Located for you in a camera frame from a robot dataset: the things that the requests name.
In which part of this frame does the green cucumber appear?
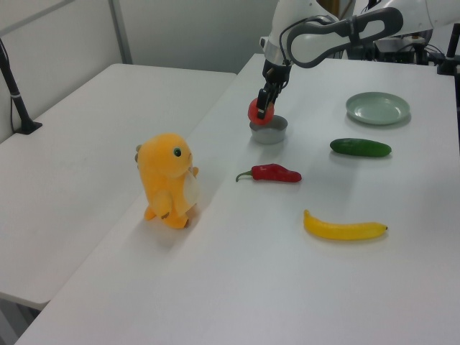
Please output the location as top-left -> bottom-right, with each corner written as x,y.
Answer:
329,137 -> 392,160

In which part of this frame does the dark background equipment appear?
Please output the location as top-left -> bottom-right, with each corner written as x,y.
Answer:
372,34 -> 434,65

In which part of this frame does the red apple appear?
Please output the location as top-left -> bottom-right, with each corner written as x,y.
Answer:
248,96 -> 277,127

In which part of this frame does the red chili pepper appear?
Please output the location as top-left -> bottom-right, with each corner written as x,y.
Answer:
235,163 -> 303,185

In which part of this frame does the black clamp stand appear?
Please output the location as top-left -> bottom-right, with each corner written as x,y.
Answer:
436,25 -> 460,76

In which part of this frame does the small grey bowl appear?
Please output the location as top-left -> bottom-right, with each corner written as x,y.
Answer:
249,115 -> 289,146

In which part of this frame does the grey partition frame post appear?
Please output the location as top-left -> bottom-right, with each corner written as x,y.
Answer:
109,0 -> 133,66

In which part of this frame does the yellow banana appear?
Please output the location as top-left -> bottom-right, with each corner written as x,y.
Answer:
303,209 -> 390,242

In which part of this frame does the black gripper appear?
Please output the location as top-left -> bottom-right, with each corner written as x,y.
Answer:
256,58 -> 292,119

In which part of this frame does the orange plush dinosaur toy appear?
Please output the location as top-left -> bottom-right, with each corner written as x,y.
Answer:
135,132 -> 201,230

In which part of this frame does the pale green plate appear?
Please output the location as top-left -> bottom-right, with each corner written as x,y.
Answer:
345,91 -> 411,126

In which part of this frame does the black camera stand pole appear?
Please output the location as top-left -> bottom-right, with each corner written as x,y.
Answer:
0,37 -> 43,136

